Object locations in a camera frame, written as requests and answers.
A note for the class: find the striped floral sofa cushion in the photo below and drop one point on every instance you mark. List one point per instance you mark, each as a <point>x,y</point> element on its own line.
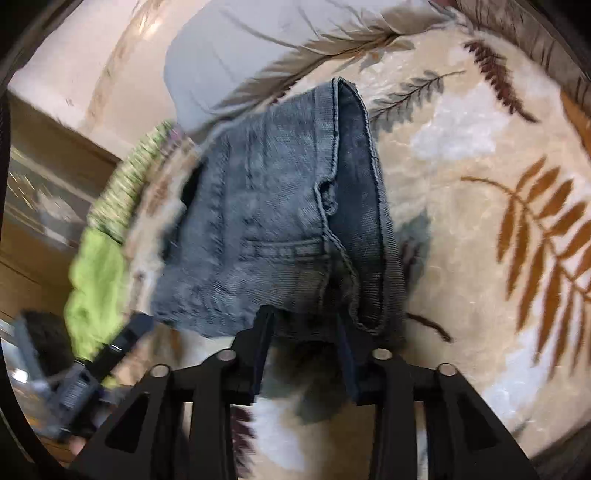
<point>531,32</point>

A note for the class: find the grey pillow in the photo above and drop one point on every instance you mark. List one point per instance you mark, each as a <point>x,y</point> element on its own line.
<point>240,50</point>

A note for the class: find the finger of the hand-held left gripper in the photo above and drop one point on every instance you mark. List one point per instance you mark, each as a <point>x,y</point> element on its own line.
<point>127,339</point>

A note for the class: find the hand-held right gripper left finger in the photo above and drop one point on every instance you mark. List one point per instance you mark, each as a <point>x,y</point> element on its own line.
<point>217,383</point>

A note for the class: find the grey-blue denim pants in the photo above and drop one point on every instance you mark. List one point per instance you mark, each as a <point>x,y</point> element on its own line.
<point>277,207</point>

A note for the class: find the leaf-print blanket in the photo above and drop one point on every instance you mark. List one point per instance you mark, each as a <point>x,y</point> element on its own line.
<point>461,230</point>

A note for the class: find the green patterned cloth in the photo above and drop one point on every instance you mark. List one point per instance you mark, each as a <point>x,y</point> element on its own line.
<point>124,189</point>

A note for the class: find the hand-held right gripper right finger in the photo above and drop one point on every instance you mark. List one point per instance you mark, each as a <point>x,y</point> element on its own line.
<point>392,383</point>

